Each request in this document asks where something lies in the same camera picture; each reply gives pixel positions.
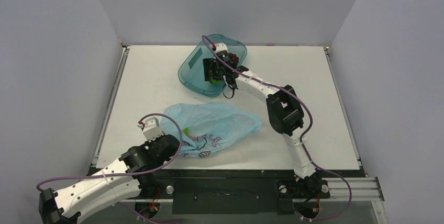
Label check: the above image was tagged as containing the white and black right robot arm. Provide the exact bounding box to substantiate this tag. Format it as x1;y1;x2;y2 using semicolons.
203;53;329;199

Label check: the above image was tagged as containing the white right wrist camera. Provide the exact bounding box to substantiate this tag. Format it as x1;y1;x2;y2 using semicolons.
213;43;228;54

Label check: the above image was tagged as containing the red fake grape bunch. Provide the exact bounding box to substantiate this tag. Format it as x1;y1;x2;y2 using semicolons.
228;53;239;65

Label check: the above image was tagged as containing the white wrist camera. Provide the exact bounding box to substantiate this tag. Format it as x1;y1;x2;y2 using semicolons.
142;117;164;142
213;43;228;54

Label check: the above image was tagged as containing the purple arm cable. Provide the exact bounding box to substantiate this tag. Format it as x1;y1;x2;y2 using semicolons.
201;35;353;222
36;113;184;224

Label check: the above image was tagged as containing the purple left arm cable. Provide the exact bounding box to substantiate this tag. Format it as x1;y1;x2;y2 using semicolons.
36;113;184;224

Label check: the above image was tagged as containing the light blue plastic bag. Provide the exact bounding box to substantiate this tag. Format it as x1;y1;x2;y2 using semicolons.
163;103;262;158

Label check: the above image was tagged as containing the teal transparent plastic tray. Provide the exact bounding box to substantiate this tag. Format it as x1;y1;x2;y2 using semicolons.
177;34;247;97

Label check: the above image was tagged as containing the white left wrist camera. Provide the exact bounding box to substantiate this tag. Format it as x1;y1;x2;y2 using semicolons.
142;117;164;142

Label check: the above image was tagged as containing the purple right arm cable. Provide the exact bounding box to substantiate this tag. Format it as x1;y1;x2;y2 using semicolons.
201;35;353;222

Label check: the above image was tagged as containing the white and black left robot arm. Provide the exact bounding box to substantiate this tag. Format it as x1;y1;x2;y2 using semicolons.
38;135;180;223

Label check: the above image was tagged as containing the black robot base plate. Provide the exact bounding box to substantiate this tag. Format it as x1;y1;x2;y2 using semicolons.
135;169;330;218

